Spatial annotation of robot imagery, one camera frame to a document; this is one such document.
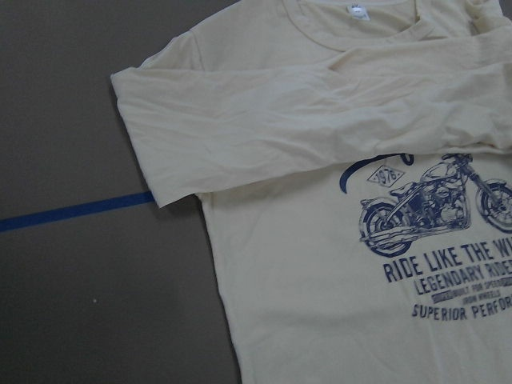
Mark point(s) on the cream long-sleeve printed shirt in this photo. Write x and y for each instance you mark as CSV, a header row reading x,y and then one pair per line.
x,y
353,162

